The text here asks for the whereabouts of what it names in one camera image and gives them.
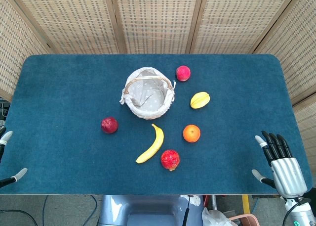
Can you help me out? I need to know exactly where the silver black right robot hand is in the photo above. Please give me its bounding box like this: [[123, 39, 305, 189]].
[[251, 130, 309, 200]]

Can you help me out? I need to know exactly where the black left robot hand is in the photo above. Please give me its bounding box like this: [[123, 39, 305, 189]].
[[0, 127, 28, 189]]

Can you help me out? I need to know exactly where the orange fruit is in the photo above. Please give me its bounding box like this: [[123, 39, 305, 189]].
[[182, 124, 201, 143]]

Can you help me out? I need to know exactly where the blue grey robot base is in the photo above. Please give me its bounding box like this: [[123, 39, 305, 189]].
[[98, 195, 206, 226]]

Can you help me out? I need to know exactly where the wicker basket with cloth liner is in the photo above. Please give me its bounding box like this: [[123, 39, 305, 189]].
[[119, 67, 177, 120]]

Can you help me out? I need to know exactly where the yellow bar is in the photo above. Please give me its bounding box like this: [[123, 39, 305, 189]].
[[241, 195, 251, 214]]

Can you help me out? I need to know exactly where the pink plastic container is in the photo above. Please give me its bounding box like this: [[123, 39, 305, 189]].
[[229, 214, 259, 226]]

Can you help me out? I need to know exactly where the blue felt table cover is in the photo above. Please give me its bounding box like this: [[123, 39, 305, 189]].
[[0, 53, 301, 196]]

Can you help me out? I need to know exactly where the woven folding screen panel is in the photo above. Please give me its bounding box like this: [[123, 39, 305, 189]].
[[191, 0, 306, 54], [110, 0, 204, 54], [254, 0, 316, 172], [6, 0, 121, 55], [0, 0, 51, 102]]

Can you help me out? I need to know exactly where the white plastic bag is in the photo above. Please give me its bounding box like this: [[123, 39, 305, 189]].
[[201, 207, 238, 226]]

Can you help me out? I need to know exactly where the dark red round fruit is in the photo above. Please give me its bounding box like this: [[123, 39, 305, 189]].
[[100, 117, 119, 134]]

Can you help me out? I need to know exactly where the yellow starfruit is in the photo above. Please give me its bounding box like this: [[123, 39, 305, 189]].
[[190, 91, 211, 110]]

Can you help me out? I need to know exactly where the bright red pomegranate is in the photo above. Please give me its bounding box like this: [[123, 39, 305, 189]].
[[160, 149, 181, 172]]

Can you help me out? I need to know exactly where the yellow banana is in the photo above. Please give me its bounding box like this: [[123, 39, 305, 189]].
[[135, 123, 165, 164]]

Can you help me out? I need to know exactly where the pink red peach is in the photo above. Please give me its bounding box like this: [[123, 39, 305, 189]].
[[175, 65, 191, 82]]

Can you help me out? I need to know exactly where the black floor cable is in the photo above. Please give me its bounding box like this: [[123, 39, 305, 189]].
[[0, 209, 38, 226]]

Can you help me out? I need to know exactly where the black strap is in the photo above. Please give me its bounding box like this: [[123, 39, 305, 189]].
[[182, 195, 191, 226]]

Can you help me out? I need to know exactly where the blue floor cable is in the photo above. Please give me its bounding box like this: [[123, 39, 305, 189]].
[[41, 195, 98, 226]]

